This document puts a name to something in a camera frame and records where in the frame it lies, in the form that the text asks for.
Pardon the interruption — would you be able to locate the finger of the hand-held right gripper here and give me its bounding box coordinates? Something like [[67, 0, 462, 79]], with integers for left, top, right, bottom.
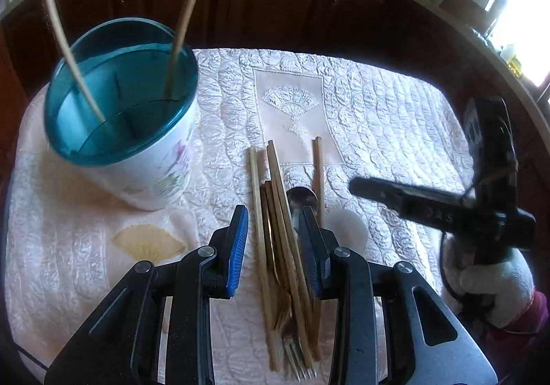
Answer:
[[349, 177, 473, 233]]

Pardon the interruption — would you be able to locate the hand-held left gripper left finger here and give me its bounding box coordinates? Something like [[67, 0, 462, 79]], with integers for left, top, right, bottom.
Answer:
[[45, 204, 250, 385]]

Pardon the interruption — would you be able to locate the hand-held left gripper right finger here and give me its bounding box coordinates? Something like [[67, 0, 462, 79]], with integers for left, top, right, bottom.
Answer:
[[298, 205, 499, 385]]

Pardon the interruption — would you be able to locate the metal spoon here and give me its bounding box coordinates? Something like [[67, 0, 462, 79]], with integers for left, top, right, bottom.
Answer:
[[287, 186, 319, 239]]

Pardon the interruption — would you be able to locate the metal fork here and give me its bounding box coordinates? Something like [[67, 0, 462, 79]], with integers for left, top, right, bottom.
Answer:
[[263, 213, 318, 382]]

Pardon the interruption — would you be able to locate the white floral teal-rimmed utensil cup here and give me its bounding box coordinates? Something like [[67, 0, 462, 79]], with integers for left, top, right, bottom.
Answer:
[[43, 17, 202, 211]]

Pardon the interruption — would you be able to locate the person's right forearm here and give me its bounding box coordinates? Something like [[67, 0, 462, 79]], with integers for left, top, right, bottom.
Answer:
[[481, 288, 550, 373]]

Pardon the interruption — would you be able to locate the person's right hand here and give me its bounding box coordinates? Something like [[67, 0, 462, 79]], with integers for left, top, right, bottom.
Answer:
[[442, 238, 536, 329]]

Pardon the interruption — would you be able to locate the cream quilted tablecloth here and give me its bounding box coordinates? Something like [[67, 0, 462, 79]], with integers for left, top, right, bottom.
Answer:
[[4, 47, 482, 385]]

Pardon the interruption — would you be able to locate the cardboard box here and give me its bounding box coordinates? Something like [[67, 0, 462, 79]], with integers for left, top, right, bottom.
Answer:
[[440, 0, 499, 31]]

